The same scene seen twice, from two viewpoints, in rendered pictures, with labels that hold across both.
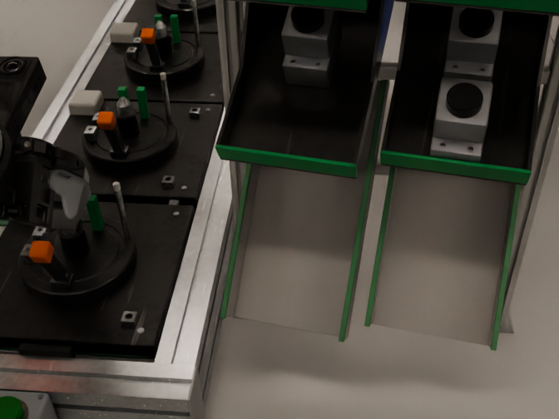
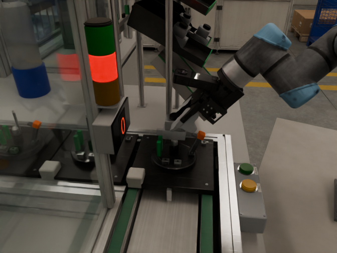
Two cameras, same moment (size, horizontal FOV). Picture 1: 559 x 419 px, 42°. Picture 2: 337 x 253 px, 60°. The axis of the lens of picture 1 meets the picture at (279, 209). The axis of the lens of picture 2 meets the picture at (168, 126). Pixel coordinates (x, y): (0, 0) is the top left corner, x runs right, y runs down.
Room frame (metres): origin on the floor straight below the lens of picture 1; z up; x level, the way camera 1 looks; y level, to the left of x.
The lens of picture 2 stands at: (0.65, 0.94, 1.53)
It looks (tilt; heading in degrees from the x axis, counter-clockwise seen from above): 33 degrees down; 271
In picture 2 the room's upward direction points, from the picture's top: straight up
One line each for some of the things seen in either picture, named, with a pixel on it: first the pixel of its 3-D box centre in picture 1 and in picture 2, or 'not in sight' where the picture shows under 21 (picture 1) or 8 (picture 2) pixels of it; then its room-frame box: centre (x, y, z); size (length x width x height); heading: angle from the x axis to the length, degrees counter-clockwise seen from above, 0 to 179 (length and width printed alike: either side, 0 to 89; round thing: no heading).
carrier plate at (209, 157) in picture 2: (81, 268); (174, 160); (0.64, 0.25, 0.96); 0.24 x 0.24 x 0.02; 84
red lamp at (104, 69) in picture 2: not in sight; (103, 65); (0.78, 0.42, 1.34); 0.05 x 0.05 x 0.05
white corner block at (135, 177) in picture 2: not in sight; (136, 177); (0.75, 0.33, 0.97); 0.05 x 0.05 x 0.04; 84
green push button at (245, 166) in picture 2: (3, 416); (245, 169); (0.43, 0.29, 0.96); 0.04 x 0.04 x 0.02
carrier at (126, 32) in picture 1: (162, 41); not in sight; (1.14, 0.19, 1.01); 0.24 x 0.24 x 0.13; 84
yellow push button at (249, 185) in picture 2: not in sight; (248, 186); (0.43, 0.36, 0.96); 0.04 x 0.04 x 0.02
